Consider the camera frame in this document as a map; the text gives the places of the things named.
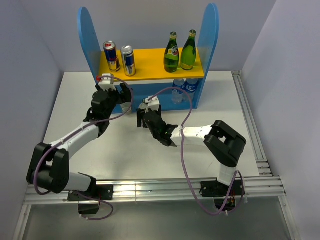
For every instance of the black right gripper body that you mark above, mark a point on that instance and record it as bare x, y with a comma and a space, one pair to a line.
140, 113

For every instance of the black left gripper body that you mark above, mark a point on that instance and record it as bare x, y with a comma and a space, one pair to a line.
115, 98

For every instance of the blue silver Red Bull can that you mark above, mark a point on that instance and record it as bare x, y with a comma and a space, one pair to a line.
112, 59

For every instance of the silver blue can front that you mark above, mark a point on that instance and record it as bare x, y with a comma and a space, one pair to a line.
128, 60

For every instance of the green glass Perrier bottle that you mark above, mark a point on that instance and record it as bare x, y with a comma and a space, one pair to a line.
171, 54

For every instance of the small clear bottle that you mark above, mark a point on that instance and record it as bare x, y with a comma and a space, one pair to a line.
126, 108

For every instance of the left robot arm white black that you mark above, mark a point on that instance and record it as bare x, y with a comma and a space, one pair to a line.
49, 169

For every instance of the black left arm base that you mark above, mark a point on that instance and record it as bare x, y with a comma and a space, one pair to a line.
101, 192

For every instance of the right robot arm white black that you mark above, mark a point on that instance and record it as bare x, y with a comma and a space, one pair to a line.
226, 144

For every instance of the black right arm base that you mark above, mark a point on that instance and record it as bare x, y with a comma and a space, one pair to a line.
218, 191

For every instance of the blue and yellow wooden shelf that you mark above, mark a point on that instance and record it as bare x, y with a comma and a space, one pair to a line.
150, 74

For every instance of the clear Pocari Sweat bottle left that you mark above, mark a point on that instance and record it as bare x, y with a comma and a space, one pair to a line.
177, 92

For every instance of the clear pocari sweat bottle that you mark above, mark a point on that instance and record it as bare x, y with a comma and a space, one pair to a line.
190, 88
177, 92

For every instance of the clear Pocari Sweat bottle right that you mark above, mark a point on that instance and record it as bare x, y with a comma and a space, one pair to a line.
190, 88

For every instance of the green glass bottle yellow label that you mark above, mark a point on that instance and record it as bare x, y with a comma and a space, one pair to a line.
189, 52

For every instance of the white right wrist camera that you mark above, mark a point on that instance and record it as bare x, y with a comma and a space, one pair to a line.
149, 104

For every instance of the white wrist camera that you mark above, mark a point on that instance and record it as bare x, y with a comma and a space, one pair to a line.
149, 104
105, 82

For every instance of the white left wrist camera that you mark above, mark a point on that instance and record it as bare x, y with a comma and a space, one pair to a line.
105, 82

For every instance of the aluminium mounting rail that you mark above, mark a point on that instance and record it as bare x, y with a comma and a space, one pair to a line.
157, 190

